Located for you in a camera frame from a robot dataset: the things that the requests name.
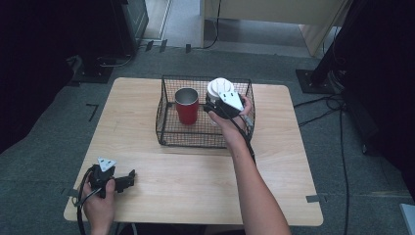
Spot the black cabinet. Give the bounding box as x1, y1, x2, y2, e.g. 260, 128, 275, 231
109, 0, 151, 57

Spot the black wire basket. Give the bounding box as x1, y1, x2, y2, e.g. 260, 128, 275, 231
155, 74, 256, 150

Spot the black angled floor tape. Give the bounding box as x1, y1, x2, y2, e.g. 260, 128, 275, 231
85, 103, 100, 123

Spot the left hand-held gripper cable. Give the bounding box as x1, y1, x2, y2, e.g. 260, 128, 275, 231
75, 165, 103, 235

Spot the black hanging cable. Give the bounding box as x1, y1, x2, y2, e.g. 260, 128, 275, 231
203, 0, 223, 51

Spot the black stand base plate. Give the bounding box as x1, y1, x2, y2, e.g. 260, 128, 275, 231
69, 57, 115, 85
295, 68, 337, 96

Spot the white cup with lid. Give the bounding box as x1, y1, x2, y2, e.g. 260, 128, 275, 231
205, 77, 236, 127

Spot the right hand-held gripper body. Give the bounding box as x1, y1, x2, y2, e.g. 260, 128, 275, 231
208, 91, 247, 120

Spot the person's left hand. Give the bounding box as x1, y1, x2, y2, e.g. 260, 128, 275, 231
81, 177, 117, 231

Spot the red metal cup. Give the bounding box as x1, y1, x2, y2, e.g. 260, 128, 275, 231
174, 87, 201, 126

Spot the black curtain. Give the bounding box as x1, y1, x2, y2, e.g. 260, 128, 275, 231
0, 0, 122, 155
312, 0, 415, 200

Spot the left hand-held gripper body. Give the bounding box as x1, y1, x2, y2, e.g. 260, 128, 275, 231
87, 157, 118, 200

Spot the hand-held gripper cable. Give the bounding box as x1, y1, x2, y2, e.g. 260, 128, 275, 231
75, 165, 103, 235
222, 111, 257, 165

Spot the white box corner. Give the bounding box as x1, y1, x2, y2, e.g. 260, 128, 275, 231
398, 203, 415, 235

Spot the long black floor cable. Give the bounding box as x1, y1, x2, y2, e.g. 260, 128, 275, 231
338, 104, 351, 235

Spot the right hand-held gripper cable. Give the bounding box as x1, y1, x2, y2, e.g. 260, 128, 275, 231
222, 111, 257, 165

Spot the person's right hand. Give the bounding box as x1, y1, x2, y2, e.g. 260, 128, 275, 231
207, 95, 254, 149

